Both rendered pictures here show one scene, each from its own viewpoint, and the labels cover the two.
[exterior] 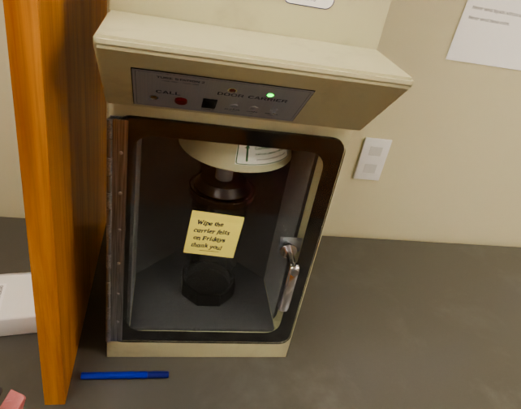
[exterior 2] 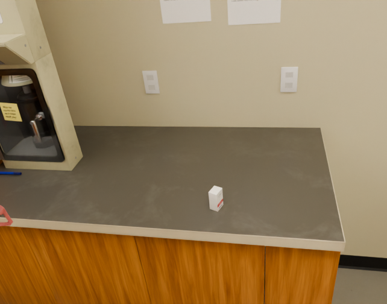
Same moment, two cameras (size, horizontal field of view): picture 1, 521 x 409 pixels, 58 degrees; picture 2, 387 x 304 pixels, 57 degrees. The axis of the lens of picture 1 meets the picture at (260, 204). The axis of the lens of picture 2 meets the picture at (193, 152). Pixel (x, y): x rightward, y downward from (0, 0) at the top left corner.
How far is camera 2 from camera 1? 1.20 m
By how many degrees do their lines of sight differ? 24
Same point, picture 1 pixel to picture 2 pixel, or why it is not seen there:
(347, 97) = not seen: outside the picture
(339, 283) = (126, 145)
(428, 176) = (187, 88)
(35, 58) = not seen: outside the picture
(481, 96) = (194, 39)
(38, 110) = not seen: outside the picture
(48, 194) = not seen: outside the picture
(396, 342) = (128, 167)
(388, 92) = (3, 49)
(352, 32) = (14, 29)
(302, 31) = not seen: outside the picture
